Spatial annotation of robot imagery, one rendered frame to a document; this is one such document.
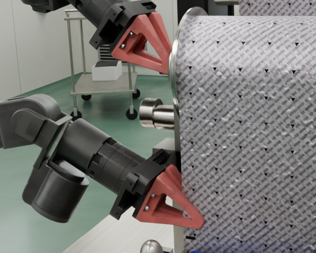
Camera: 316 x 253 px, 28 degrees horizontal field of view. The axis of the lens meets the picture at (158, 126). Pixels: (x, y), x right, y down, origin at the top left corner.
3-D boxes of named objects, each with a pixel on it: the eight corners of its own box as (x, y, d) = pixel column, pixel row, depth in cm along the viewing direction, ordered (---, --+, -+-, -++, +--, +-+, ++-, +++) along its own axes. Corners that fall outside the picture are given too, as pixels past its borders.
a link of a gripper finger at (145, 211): (184, 253, 75) (121, 211, 77) (205, 229, 81) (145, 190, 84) (208, 210, 72) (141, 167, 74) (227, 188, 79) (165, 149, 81)
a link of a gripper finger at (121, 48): (149, 93, 80) (98, 45, 82) (173, 84, 86) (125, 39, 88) (179, 53, 77) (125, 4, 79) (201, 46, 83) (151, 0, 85)
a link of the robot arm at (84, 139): (64, 114, 78) (83, 114, 83) (39, 161, 79) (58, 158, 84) (110, 142, 76) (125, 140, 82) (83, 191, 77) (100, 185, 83)
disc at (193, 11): (215, 107, 86) (211, -2, 82) (218, 107, 86) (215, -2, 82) (174, 143, 74) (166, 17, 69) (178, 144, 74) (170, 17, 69)
